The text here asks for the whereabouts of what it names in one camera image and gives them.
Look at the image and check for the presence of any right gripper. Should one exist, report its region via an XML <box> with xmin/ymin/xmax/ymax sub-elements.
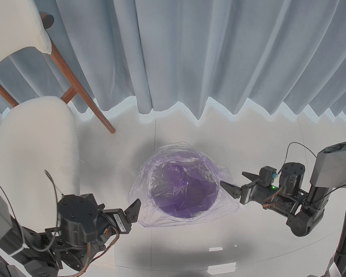
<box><xmin>220</xmin><ymin>171</ymin><xmax>280</xmax><ymax>205</ymax></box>

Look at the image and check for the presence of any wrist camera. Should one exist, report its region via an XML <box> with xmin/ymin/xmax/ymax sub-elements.
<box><xmin>258</xmin><ymin>166</ymin><xmax>278</xmax><ymax>187</ymax></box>
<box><xmin>85</xmin><ymin>194</ymin><xmax>106</xmax><ymax>212</ymax></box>

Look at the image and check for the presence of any black cable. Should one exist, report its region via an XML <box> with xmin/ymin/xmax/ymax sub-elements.
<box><xmin>278</xmin><ymin>142</ymin><xmax>318</xmax><ymax>174</ymax></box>
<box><xmin>0</xmin><ymin>170</ymin><xmax>65</xmax><ymax>233</ymax></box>

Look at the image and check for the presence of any purple plastic bag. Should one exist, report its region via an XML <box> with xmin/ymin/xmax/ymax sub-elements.
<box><xmin>128</xmin><ymin>143</ymin><xmax>240</xmax><ymax>228</ymax></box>

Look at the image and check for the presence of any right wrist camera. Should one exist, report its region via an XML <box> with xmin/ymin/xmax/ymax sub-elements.
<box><xmin>258</xmin><ymin>166</ymin><xmax>278</xmax><ymax>187</ymax></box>

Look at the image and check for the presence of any white trash bin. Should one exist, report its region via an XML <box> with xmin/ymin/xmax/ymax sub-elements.
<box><xmin>147</xmin><ymin>156</ymin><xmax>221</xmax><ymax>219</ymax></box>

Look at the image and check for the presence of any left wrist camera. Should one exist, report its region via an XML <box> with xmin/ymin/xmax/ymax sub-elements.
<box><xmin>85</xmin><ymin>194</ymin><xmax>106</xmax><ymax>212</ymax></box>

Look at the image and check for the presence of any pale blue curtain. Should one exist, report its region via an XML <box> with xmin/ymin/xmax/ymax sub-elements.
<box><xmin>0</xmin><ymin>0</ymin><xmax>346</xmax><ymax>122</ymax></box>

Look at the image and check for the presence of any white cushioned wooden chair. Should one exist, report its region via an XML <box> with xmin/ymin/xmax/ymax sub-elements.
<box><xmin>0</xmin><ymin>0</ymin><xmax>116</xmax><ymax>233</ymax></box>

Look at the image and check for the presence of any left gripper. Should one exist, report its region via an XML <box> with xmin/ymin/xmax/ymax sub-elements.
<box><xmin>99</xmin><ymin>209</ymin><xmax>132</xmax><ymax>235</ymax></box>

